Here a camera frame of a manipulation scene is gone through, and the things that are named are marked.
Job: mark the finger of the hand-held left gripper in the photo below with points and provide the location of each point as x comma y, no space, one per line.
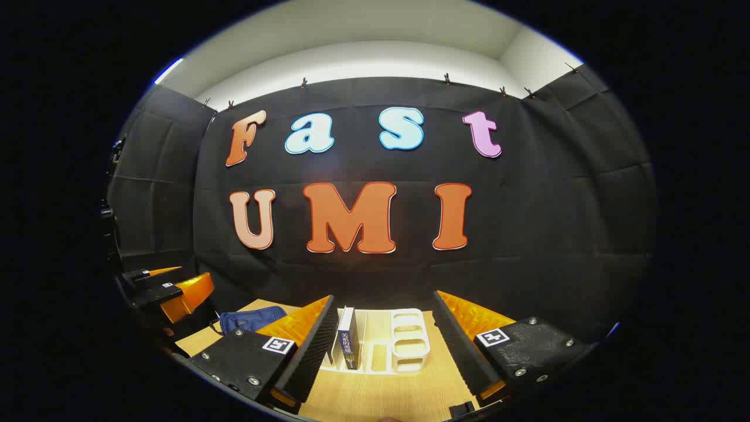
140,274
176,296

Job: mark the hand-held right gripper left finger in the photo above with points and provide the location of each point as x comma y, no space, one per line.
313,351

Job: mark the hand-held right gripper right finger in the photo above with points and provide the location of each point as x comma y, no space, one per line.
460,351

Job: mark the dark blue book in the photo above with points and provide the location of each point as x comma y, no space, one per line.
347,346

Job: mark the white bookshelf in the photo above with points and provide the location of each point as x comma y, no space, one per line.
410,346

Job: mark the blue schoolbag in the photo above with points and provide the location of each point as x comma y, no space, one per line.
252,319

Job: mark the black backdrop cloth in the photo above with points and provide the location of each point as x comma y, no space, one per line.
527,234

